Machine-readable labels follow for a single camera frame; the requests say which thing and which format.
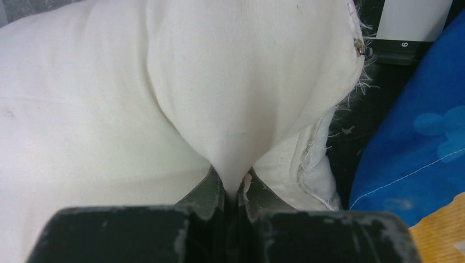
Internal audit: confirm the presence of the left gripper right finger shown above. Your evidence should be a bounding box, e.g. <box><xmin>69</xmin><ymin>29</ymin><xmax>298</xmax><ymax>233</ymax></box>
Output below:
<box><xmin>238</xmin><ymin>170</ymin><xmax>421</xmax><ymax>262</ymax></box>

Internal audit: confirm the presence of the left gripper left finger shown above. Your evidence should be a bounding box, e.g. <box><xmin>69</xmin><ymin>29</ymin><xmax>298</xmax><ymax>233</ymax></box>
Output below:
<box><xmin>27</xmin><ymin>169</ymin><xmax>225</xmax><ymax>262</ymax></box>

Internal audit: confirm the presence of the blue yellow pillowcase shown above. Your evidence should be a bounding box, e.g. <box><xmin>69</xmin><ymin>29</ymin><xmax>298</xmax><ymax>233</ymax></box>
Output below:
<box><xmin>348</xmin><ymin>13</ymin><xmax>464</xmax><ymax>262</ymax></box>

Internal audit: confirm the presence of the white pillow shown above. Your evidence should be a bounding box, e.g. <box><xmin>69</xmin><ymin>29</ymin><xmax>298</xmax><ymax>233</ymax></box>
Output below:
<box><xmin>1</xmin><ymin>1</ymin><xmax>366</xmax><ymax>262</ymax></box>

